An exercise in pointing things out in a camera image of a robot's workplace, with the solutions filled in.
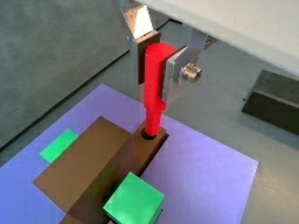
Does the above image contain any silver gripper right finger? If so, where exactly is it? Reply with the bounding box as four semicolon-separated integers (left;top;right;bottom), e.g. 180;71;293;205
163;24;216;104

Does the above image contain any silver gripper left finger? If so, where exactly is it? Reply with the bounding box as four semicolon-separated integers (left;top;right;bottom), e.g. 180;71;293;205
120;0;161;85

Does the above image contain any red peg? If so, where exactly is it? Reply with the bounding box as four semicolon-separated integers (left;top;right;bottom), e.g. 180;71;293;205
144;42;175;137

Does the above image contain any purple board base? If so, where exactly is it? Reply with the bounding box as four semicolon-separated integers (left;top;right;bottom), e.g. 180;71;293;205
0;85;257;224

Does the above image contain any black angled holder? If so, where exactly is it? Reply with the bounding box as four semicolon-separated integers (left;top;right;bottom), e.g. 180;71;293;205
241;70;299;136

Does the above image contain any brown L-shaped block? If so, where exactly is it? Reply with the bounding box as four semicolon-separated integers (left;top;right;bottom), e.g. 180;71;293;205
33;117;167;224

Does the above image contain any green U-shaped block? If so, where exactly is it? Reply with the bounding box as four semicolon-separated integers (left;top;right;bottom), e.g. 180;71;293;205
38;128;165;224

